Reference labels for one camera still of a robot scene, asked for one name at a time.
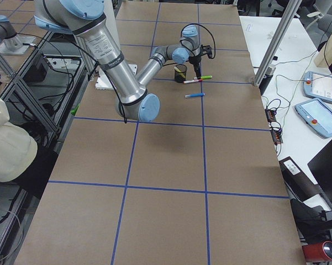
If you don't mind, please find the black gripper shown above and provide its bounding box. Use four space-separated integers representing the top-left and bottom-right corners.
188 55 202 78

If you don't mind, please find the green highlighter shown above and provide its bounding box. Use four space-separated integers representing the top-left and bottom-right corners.
193 75 213 80

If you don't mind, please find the red capped white marker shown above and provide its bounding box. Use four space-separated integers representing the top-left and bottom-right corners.
183 79 203 84

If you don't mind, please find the yellow highlighter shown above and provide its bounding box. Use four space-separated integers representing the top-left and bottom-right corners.
174 66 186 78

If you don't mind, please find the blue marker pen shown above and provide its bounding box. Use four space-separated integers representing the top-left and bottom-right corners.
185 93 205 98

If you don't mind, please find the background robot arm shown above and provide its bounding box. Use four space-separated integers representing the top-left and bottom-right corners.
0 15 35 56

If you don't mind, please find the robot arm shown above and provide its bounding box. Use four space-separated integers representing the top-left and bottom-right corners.
35 1 204 122

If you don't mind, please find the black mesh pen cup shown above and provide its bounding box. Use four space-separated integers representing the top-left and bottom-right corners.
173 64 187 83

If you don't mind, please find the upper teach pendant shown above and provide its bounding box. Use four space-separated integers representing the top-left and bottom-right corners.
303 71 332 104

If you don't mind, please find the teach pendant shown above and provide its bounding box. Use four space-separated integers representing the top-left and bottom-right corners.
303 71 332 104
294 98 332 139

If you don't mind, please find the lower teach pendant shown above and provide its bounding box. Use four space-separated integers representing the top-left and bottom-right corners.
294 98 332 139

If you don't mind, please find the black monitor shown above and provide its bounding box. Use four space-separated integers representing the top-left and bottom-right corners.
308 139 332 204

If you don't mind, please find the seated person cream jacket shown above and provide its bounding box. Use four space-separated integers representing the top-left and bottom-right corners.
0 98 38 182

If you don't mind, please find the red cylinder bottle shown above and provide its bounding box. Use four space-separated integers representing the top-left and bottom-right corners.
302 241 332 262

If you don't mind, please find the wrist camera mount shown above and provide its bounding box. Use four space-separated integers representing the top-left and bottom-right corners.
201 45 213 59

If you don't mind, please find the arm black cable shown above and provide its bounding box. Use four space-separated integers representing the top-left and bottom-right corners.
181 23 217 60

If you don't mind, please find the aluminium frame post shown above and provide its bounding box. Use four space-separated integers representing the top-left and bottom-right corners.
252 0 302 87

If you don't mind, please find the usb hub with cables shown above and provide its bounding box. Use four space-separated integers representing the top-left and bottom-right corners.
265 108 283 145

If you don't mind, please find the aluminium side frame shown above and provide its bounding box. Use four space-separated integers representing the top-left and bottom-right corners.
0 27 100 265

